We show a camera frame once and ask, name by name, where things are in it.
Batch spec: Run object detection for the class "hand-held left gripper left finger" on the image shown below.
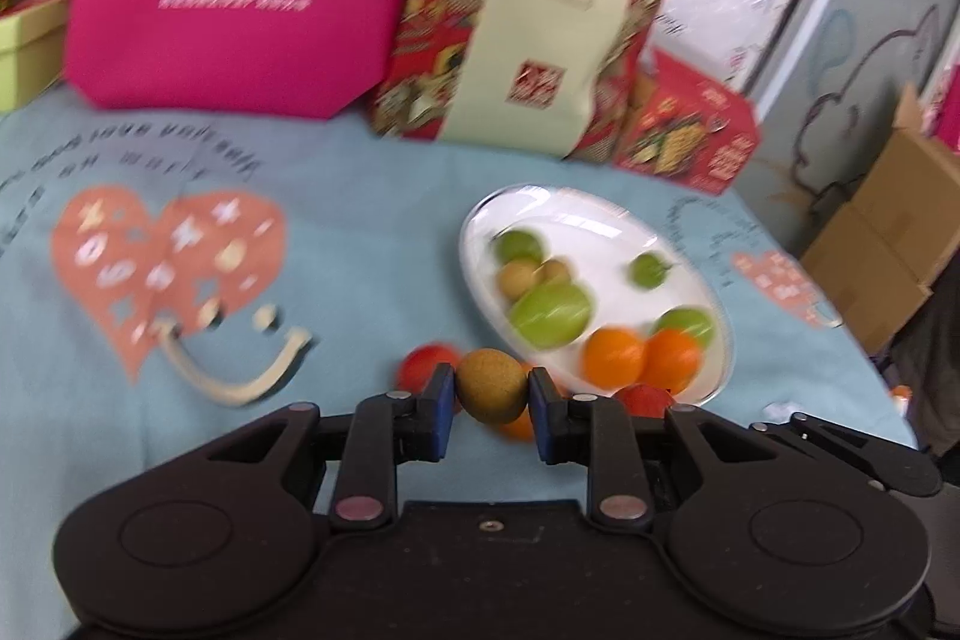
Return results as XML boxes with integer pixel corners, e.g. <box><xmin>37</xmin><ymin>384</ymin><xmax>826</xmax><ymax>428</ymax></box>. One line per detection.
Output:
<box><xmin>202</xmin><ymin>364</ymin><xmax>458</xmax><ymax>532</ymax></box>

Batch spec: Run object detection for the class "red patterned gift box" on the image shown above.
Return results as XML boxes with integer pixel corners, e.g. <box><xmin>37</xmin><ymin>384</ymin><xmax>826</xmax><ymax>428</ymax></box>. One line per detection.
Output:
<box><xmin>367</xmin><ymin>0</ymin><xmax>710</xmax><ymax>161</ymax></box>

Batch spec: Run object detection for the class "cardboard box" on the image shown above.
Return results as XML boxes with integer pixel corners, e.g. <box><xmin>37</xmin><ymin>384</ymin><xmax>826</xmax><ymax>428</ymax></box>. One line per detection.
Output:
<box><xmin>847</xmin><ymin>85</ymin><xmax>960</xmax><ymax>285</ymax></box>
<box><xmin>801</xmin><ymin>201</ymin><xmax>935</xmax><ymax>356</ymax></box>

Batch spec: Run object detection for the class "red cracker box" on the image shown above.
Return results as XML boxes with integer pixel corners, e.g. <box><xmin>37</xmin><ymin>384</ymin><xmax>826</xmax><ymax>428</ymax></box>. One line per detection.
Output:
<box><xmin>615</xmin><ymin>51</ymin><xmax>758</xmax><ymax>195</ymax></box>

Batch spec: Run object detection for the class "green tomato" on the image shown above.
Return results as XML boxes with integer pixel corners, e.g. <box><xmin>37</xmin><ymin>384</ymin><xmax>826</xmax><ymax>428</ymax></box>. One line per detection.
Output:
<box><xmin>628</xmin><ymin>252</ymin><xmax>676</xmax><ymax>292</ymax></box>
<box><xmin>491</xmin><ymin>227</ymin><xmax>546</xmax><ymax>265</ymax></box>

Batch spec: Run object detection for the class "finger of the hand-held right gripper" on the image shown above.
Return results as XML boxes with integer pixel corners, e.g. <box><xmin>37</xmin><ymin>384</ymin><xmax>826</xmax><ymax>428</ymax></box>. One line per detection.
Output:
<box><xmin>750</xmin><ymin>413</ymin><xmax>943</xmax><ymax>497</ymax></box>

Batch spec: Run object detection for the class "white cartoon printed panel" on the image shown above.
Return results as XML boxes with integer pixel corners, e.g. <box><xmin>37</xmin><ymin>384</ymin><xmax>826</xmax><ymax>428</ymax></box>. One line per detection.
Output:
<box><xmin>750</xmin><ymin>0</ymin><xmax>960</xmax><ymax>199</ymax></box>

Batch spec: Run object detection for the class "small red apple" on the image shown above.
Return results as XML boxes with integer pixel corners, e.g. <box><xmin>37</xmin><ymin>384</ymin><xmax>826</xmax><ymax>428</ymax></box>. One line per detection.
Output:
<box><xmin>397</xmin><ymin>344</ymin><xmax>464</xmax><ymax>395</ymax></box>
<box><xmin>615</xmin><ymin>383</ymin><xmax>676</xmax><ymax>420</ymax></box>

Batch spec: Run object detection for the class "dark cloth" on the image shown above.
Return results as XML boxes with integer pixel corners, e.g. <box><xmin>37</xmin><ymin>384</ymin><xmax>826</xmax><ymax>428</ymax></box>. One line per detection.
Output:
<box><xmin>885</xmin><ymin>287</ymin><xmax>960</xmax><ymax>457</ymax></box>

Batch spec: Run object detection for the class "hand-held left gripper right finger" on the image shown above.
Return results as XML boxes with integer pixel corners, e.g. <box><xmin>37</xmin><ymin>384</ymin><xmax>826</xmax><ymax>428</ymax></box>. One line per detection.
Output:
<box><xmin>529</xmin><ymin>368</ymin><xmax>781</xmax><ymax>532</ymax></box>

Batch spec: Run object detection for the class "green mango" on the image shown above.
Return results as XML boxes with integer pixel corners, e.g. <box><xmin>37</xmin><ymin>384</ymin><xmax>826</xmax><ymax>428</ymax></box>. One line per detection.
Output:
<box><xmin>510</xmin><ymin>281</ymin><xmax>597</xmax><ymax>350</ymax></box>

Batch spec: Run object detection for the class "light blue printed tablecloth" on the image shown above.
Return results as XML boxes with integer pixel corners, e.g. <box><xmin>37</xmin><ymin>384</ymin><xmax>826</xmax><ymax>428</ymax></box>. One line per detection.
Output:
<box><xmin>0</xmin><ymin>85</ymin><xmax>920</xmax><ymax>640</ymax></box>

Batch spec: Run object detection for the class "light green box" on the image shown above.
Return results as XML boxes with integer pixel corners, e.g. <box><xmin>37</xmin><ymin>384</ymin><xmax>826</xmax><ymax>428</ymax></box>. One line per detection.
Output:
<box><xmin>0</xmin><ymin>0</ymin><xmax>72</xmax><ymax>112</ymax></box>

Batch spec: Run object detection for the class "orange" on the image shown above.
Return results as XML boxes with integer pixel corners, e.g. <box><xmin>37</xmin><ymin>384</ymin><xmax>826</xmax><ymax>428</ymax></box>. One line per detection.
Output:
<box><xmin>491</xmin><ymin>415</ymin><xmax>535</xmax><ymax>444</ymax></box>
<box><xmin>583</xmin><ymin>326</ymin><xmax>647</xmax><ymax>390</ymax></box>
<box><xmin>643</xmin><ymin>329</ymin><xmax>704</xmax><ymax>395</ymax></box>

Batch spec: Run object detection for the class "white plate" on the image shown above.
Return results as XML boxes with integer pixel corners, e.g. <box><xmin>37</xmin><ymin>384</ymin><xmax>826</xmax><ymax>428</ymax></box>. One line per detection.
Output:
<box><xmin>459</xmin><ymin>184</ymin><xmax>734</xmax><ymax>407</ymax></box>

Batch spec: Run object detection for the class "green apple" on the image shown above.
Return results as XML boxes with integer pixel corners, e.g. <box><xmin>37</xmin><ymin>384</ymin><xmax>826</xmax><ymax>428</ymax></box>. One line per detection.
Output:
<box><xmin>651</xmin><ymin>306</ymin><xmax>717</xmax><ymax>348</ymax></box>

